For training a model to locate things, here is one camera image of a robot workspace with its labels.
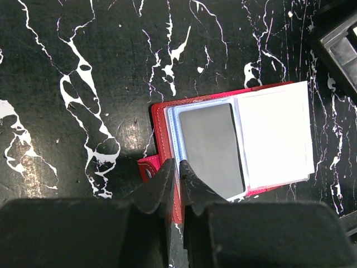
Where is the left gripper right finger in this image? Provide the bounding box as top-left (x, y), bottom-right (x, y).
top-left (180, 160), bottom-right (230, 267)

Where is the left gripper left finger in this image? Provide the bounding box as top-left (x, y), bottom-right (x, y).
top-left (122, 159), bottom-right (175, 267)

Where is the red leather card holder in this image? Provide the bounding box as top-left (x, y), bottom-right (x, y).
top-left (137, 80), bottom-right (316, 224)

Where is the black card dispenser box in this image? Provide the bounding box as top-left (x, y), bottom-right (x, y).
top-left (310, 1), bottom-right (356, 103)

